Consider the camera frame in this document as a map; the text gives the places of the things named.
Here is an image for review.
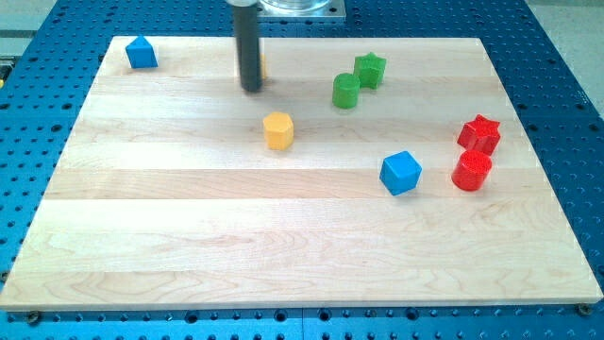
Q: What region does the blue cube block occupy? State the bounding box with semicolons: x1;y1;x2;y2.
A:
379;151;422;196

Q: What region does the green cylinder block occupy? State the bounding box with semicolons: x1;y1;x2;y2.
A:
332;73;361;109

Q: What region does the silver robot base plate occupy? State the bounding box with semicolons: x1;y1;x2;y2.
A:
258;0;346;22

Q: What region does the red star block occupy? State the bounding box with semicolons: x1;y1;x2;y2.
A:
457;114;500;156

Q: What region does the yellow heart block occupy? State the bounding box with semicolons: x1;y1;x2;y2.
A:
260;53;267;80

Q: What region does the light wooden board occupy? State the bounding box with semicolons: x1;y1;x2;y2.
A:
1;36;602;311

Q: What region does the red cylinder block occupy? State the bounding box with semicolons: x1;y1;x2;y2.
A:
451;150;493;192

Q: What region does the board corner screw left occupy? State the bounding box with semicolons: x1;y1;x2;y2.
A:
25;311;42;325

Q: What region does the green star block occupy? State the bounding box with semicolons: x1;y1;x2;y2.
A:
353;52;387;90

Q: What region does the yellow hexagon block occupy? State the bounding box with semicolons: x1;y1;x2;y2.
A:
262;111;294;150

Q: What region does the board corner screw right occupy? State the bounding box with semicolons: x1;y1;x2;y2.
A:
576;303;593;316

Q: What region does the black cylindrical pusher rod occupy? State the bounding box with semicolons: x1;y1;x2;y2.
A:
231;0;262;93

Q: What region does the blue triangle block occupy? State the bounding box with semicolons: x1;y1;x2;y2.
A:
126;35;158;69

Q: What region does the board corner screw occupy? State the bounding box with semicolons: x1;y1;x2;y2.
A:
25;311;42;325
576;303;593;316

